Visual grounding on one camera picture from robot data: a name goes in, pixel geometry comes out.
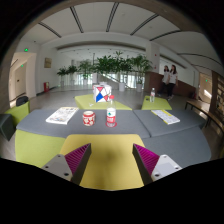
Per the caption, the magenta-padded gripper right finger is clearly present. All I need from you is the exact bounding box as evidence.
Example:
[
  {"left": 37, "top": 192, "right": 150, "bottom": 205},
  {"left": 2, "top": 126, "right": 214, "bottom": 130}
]
[{"left": 131, "top": 143, "right": 184, "bottom": 186}]

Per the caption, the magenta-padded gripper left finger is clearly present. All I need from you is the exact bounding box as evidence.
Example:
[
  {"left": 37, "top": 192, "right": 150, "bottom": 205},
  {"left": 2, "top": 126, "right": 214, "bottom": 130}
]
[{"left": 41, "top": 143, "right": 92, "bottom": 186}]

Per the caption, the red-capped clear water bottle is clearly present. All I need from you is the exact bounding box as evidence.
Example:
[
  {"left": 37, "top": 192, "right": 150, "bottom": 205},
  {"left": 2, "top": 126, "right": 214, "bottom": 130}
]
[{"left": 105, "top": 94, "right": 118, "bottom": 128}]

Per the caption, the small clear water bottle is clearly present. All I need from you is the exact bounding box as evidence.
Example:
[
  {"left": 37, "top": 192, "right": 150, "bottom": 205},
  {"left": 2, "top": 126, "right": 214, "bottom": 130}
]
[{"left": 149, "top": 87, "right": 156, "bottom": 104}]

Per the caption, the yellow and white leaflet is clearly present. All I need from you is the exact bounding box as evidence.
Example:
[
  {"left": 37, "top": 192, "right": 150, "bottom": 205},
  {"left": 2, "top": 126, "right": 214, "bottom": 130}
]
[{"left": 150, "top": 109, "right": 181, "bottom": 126}]

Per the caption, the colourful printed magazine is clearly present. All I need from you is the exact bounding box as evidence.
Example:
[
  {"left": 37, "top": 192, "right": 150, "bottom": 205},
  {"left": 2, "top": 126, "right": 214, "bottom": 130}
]
[{"left": 45, "top": 106, "right": 80, "bottom": 126}]

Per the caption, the red and white mug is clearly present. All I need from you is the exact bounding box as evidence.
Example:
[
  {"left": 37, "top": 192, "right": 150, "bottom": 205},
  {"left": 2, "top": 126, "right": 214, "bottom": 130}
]
[{"left": 82, "top": 110, "right": 97, "bottom": 127}]

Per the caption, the small lime green table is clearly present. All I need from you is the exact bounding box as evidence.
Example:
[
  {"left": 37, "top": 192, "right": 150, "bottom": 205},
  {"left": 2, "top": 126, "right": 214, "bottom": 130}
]
[{"left": 141, "top": 95, "right": 173, "bottom": 111}]

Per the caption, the dark grey ottoman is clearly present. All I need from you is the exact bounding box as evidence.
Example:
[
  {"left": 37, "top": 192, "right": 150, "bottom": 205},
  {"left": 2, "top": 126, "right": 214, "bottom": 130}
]
[{"left": 0, "top": 113, "right": 17, "bottom": 142}]

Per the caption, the lime green armchair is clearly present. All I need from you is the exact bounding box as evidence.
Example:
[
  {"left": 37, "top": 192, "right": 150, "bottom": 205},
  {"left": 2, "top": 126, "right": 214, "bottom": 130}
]
[{"left": 3, "top": 100, "right": 31, "bottom": 127}]

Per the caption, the wooden bench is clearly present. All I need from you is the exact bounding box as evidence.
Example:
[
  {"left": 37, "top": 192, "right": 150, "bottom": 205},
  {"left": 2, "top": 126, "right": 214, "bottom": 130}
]
[{"left": 184, "top": 98, "right": 224, "bottom": 134}]

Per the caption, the large lime green table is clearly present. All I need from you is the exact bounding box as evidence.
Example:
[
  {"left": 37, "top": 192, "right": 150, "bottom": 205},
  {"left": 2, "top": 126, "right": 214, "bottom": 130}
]
[{"left": 74, "top": 93, "right": 133, "bottom": 111}]

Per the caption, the black chair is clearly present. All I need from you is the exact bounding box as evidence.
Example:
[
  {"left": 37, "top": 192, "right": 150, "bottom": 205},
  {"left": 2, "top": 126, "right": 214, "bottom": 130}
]
[{"left": 15, "top": 95, "right": 30, "bottom": 108}]

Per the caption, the red blue white cube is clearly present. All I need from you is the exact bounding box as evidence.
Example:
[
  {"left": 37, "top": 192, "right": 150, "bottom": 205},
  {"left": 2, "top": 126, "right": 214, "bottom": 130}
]
[{"left": 92, "top": 83, "right": 113, "bottom": 103}]

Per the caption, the person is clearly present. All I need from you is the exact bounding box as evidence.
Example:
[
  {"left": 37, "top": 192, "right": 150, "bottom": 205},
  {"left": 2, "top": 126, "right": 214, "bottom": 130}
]
[
  {"left": 167, "top": 64, "right": 179, "bottom": 101},
  {"left": 161, "top": 64, "right": 172, "bottom": 96}
]

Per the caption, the group of potted plants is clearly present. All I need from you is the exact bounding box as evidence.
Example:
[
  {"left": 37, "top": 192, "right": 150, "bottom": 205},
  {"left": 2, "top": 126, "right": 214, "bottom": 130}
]
[{"left": 56, "top": 50, "right": 154, "bottom": 93}]

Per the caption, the framed wall picture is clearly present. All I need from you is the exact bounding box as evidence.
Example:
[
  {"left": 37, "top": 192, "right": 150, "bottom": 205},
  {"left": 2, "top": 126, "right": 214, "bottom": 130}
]
[{"left": 43, "top": 57, "right": 53, "bottom": 69}]

